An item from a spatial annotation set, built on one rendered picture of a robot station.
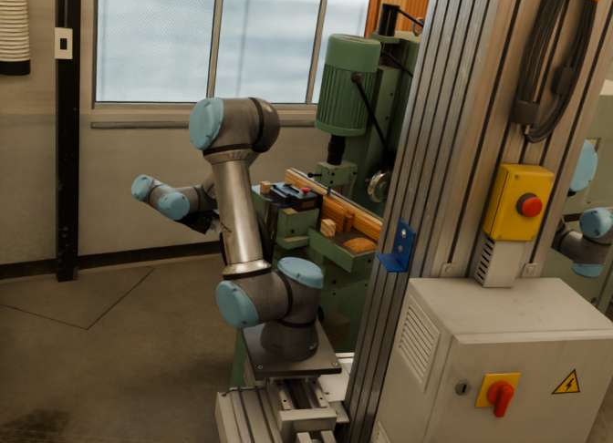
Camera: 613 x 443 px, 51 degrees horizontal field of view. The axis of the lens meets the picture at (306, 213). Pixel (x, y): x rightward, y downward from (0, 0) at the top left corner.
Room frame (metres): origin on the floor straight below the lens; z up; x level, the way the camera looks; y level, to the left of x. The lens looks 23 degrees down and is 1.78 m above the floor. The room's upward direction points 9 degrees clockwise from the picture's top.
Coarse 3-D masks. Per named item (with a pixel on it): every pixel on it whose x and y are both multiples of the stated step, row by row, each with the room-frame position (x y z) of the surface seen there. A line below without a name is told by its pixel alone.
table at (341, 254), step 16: (256, 192) 2.21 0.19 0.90; (256, 208) 2.19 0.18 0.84; (320, 224) 2.01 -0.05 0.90; (288, 240) 1.91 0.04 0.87; (304, 240) 1.95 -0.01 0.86; (320, 240) 1.92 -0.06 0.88; (336, 240) 1.91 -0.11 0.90; (336, 256) 1.86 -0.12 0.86; (352, 256) 1.81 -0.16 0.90; (368, 256) 1.85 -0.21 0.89; (352, 272) 1.81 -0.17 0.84
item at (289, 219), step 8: (264, 200) 2.01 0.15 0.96; (264, 208) 2.01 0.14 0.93; (272, 208) 1.97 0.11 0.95; (280, 208) 1.95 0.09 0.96; (288, 208) 1.96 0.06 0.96; (280, 216) 1.94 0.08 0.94; (288, 216) 1.92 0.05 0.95; (296, 216) 1.94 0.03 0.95; (304, 216) 1.96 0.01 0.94; (312, 216) 1.99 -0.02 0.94; (280, 224) 1.93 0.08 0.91; (288, 224) 1.92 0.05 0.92; (296, 224) 1.94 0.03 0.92; (304, 224) 1.96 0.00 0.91; (312, 224) 1.99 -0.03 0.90; (280, 232) 1.93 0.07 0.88; (288, 232) 1.92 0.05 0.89; (296, 232) 1.95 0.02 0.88; (304, 232) 1.97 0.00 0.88
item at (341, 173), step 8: (344, 160) 2.22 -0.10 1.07; (320, 168) 2.14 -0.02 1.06; (328, 168) 2.11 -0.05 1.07; (336, 168) 2.13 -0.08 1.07; (344, 168) 2.15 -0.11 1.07; (352, 168) 2.18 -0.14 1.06; (328, 176) 2.11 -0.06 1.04; (336, 176) 2.13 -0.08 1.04; (344, 176) 2.16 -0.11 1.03; (328, 184) 2.11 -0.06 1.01; (336, 184) 2.13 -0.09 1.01; (344, 184) 2.16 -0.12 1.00
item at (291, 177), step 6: (288, 174) 2.35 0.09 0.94; (294, 174) 2.33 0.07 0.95; (288, 180) 2.35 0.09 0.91; (294, 180) 2.32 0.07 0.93; (300, 180) 2.30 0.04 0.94; (306, 180) 2.28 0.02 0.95; (312, 186) 2.24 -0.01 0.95; (318, 186) 2.24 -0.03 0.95; (324, 192) 2.19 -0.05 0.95; (330, 198) 2.17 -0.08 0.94; (336, 198) 2.15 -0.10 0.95; (342, 204) 2.12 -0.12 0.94; (348, 204) 2.11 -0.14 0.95; (354, 210) 2.07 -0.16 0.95; (366, 216) 2.03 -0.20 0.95; (372, 222) 2.00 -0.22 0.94; (378, 222) 1.99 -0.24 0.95
